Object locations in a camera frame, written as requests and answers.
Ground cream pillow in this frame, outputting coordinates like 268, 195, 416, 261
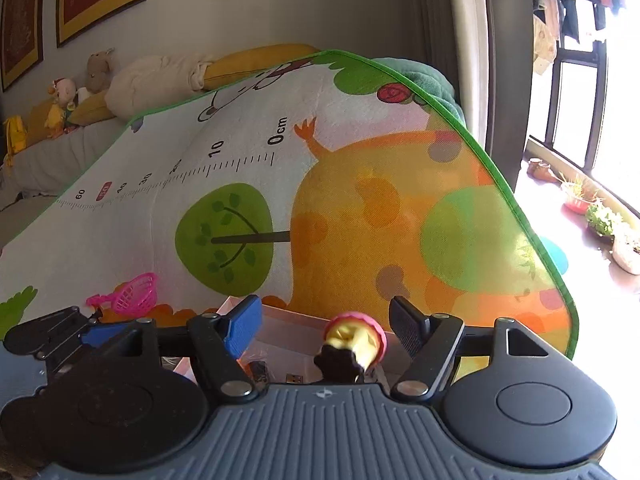
104, 53, 217, 121

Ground pink cardboard box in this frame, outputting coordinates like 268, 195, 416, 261
172, 294, 402, 387

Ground pink yellow brown toy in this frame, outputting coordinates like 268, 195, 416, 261
313, 311, 389, 385

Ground dark window frame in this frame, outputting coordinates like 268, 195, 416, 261
544, 42, 612, 173

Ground beige curtain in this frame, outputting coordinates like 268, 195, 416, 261
446, 0, 532, 197

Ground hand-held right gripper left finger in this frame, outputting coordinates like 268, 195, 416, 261
100, 294, 264, 401

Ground yellow dressed doll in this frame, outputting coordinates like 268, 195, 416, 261
44, 77, 82, 140

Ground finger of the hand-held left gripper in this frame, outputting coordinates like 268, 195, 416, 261
80, 319, 143, 352
2, 306, 98, 376

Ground white plant pot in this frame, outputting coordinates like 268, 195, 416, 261
611, 229, 640, 277

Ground grey sofa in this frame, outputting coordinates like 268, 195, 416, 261
0, 119, 128, 213

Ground green blanket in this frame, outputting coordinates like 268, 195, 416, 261
374, 56, 467, 127

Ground small plant in red pot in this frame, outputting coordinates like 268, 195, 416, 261
559, 172, 603, 216

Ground small yellow toy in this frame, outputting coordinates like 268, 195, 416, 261
2, 114, 29, 163

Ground printed cartoon play mat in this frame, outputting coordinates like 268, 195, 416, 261
0, 50, 581, 361

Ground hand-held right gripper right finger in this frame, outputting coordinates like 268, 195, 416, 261
389, 296, 569, 401

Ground brown shoes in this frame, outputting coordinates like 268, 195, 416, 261
524, 157, 557, 184

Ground leafy plant in dark pot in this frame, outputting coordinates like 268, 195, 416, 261
584, 201, 627, 242

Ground pink plastic toy basket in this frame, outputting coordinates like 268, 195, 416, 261
85, 272, 159, 324

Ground yellow pillow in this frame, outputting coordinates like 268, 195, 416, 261
201, 43, 322, 93

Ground hanging clothes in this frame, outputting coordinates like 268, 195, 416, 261
529, 0, 628, 77

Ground grey plush animal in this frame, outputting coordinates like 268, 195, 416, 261
84, 48, 117, 95

